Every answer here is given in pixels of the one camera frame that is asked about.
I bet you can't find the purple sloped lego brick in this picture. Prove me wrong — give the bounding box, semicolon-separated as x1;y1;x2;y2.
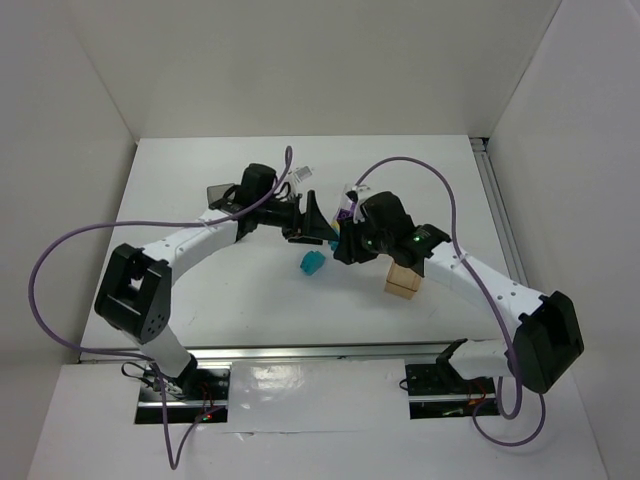
336;210;353;221

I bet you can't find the teal lego figure piece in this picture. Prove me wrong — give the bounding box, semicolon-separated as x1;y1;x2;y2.
299;251;326;276

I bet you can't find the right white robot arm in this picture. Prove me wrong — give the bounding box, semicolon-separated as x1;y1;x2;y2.
334;187;584;394

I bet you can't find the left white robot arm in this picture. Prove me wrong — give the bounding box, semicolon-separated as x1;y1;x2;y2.
94;163;338;395

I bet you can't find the clear plastic container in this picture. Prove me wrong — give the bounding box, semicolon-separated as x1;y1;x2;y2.
332;184;366;227

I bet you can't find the smoky grey plastic container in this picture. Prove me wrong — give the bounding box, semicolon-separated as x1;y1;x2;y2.
206;183;237;208

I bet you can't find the orange tinted plastic container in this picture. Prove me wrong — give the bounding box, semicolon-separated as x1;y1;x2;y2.
384;263;422;300

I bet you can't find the aluminium rail front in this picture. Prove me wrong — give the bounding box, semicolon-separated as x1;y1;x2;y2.
79;340;466;364

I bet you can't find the aluminium rail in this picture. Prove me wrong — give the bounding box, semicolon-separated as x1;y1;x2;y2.
79;340;466;364
469;136;550;354

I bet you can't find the aluminium rail right side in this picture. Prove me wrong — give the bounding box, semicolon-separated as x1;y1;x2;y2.
469;136;550;354

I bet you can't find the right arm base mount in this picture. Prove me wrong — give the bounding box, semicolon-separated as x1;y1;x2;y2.
398;364;499;420

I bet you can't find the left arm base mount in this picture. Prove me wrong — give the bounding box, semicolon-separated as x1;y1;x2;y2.
120;362;231;425

